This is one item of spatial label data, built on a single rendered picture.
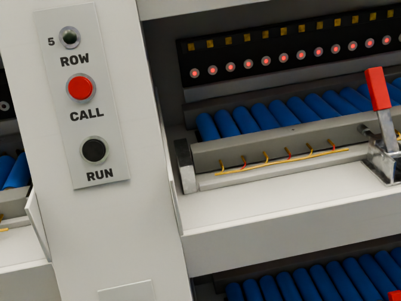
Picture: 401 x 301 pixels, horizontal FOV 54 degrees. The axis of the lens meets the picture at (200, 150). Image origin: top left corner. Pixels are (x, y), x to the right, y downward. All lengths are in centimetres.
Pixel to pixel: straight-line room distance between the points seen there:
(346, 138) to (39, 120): 26
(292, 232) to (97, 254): 15
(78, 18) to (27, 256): 18
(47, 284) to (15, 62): 16
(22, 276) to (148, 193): 11
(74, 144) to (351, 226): 22
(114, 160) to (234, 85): 21
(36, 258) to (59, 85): 13
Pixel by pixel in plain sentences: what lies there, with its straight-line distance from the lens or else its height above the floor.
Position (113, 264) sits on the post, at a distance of 31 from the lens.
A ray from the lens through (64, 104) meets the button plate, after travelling 29.
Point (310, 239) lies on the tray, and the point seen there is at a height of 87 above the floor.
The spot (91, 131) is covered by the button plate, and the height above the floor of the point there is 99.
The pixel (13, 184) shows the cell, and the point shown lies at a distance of 39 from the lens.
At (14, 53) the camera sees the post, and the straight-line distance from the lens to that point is 30.
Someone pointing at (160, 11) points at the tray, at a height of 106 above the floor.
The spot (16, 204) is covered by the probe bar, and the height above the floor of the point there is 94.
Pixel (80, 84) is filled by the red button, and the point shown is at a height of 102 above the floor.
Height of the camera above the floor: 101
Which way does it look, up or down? 9 degrees down
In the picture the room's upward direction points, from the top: 10 degrees counter-clockwise
